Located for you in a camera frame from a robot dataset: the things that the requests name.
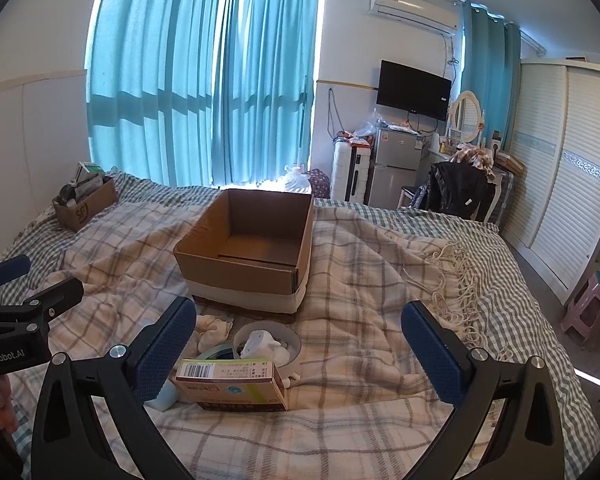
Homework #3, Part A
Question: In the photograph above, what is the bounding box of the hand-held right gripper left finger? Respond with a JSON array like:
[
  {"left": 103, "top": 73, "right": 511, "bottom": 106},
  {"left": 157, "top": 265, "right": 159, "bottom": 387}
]
[{"left": 30, "top": 296, "right": 198, "bottom": 480}]

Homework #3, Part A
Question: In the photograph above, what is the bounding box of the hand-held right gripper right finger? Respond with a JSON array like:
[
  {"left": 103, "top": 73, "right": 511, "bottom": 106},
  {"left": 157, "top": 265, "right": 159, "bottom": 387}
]
[{"left": 400, "top": 300, "right": 566, "bottom": 480}]

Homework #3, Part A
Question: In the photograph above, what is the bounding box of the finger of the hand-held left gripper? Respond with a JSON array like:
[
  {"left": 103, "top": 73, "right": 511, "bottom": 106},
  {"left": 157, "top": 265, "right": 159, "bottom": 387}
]
[
  {"left": 0, "top": 276, "right": 85, "bottom": 342},
  {"left": 0, "top": 255, "right": 32, "bottom": 292}
]

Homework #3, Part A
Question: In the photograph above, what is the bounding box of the light blue bottle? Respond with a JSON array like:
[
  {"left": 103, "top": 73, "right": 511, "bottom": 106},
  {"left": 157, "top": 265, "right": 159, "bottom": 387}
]
[{"left": 145, "top": 380, "right": 181, "bottom": 412}]

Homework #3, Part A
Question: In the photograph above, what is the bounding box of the teal tape roll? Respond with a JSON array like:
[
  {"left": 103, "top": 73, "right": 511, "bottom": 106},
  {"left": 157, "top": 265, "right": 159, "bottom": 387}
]
[{"left": 196, "top": 342, "right": 237, "bottom": 361}]

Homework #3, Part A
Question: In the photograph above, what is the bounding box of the white cloth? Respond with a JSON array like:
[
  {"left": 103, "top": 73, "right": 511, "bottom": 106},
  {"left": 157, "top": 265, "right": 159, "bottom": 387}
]
[{"left": 195, "top": 314, "right": 236, "bottom": 356}]

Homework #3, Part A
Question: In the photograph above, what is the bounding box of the medicine box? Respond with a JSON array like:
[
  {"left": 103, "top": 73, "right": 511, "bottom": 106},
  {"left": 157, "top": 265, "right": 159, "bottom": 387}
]
[{"left": 172, "top": 357, "right": 289, "bottom": 413}]

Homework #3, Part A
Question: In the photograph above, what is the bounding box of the large cardboard box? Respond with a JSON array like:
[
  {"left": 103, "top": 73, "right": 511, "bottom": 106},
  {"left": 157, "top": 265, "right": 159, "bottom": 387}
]
[{"left": 173, "top": 187, "right": 315, "bottom": 326}]

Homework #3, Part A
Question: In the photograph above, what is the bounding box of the white tape roll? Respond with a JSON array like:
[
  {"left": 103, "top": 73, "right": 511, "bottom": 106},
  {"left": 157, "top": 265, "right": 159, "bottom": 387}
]
[{"left": 232, "top": 321, "right": 303, "bottom": 376}]

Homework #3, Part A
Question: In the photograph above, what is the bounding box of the person's left hand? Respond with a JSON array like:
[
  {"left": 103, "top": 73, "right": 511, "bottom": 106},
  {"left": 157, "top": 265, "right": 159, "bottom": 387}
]
[{"left": 0, "top": 374, "right": 20, "bottom": 432}]

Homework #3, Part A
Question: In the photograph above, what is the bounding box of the small cardboard box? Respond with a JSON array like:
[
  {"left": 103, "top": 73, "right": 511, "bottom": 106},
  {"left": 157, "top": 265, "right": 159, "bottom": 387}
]
[{"left": 52, "top": 175, "right": 119, "bottom": 233}]

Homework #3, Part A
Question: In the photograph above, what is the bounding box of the plaid blanket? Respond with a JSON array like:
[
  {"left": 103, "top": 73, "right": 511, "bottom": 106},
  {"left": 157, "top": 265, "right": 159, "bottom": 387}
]
[{"left": 60, "top": 195, "right": 503, "bottom": 480}]

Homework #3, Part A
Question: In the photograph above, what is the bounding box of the green white box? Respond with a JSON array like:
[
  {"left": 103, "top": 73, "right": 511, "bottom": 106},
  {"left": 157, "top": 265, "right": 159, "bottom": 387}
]
[{"left": 76, "top": 161, "right": 106, "bottom": 182}]

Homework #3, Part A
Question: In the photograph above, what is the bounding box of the pink stool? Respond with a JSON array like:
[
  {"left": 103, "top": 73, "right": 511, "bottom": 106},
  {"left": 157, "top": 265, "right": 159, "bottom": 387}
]
[{"left": 560, "top": 270, "right": 600, "bottom": 346}]

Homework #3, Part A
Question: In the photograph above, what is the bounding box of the black jacket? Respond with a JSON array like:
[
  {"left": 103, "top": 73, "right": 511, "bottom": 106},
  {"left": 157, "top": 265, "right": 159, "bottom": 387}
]
[{"left": 412, "top": 161, "right": 491, "bottom": 221}]

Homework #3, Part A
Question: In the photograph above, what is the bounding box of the silver fridge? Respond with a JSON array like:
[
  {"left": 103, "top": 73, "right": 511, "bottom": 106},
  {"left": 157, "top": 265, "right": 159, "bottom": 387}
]
[{"left": 367, "top": 127, "right": 426, "bottom": 209}]

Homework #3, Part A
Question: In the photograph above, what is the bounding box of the white suitcase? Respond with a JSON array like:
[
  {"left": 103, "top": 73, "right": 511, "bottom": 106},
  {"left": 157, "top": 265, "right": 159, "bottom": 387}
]
[{"left": 330, "top": 140, "right": 376, "bottom": 204}]

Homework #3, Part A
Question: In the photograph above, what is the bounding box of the dark patterned bag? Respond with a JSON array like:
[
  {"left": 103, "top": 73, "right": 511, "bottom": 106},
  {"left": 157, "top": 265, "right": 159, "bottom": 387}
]
[{"left": 305, "top": 169, "right": 334, "bottom": 200}]

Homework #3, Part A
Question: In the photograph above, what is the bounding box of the plaid garment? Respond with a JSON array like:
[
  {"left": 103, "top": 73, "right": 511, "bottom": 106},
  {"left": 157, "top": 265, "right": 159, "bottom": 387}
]
[{"left": 454, "top": 142, "right": 496, "bottom": 181}]

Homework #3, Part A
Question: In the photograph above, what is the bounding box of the white wardrobe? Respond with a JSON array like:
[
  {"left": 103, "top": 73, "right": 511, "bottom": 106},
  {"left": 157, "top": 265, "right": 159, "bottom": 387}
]
[{"left": 500, "top": 57, "right": 600, "bottom": 306}]

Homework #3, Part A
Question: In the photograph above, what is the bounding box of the clear plastic bag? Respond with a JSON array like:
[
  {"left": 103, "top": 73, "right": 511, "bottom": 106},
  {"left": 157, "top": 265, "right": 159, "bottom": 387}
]
[{"left": 355, "top": 107, "right": 382, "bottom": 139}]

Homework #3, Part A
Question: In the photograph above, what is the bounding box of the wide teal curtain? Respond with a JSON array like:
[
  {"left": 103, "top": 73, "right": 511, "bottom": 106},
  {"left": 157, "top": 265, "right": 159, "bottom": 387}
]
[{"left": 86, "top": 0, "right": 224, "bottom": 187}]

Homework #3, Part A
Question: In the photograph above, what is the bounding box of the oval white mirror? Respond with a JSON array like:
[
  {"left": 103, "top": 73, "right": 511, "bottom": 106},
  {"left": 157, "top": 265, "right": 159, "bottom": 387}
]
[{"left": 447, "top": 91, "right": 485, "bottom": 144}]

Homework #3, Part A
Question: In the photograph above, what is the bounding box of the black television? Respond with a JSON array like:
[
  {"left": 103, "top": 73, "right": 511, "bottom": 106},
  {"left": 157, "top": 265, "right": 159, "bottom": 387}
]
[{"left": 377, "top": 60, "right": 452, "bottom": 122}]

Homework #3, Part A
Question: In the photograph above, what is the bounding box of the narrow teal curtain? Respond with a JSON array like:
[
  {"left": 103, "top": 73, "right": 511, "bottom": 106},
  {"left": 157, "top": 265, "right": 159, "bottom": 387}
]
[{"left": 457, "top": 0, "right": 523, "bottom": 152}]

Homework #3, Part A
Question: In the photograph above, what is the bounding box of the white air conditioner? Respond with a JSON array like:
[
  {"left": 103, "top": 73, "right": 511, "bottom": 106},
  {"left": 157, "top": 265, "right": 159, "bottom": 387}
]
[{"left": 369, "top": 0, "right": 461, "bottom": 37}]

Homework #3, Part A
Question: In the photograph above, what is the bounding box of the wall cable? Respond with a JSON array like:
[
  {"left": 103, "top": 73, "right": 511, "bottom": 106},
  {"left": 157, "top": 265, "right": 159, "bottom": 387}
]
[{"left": 327, "top": 87, "right": 347, "bottom": 139}]

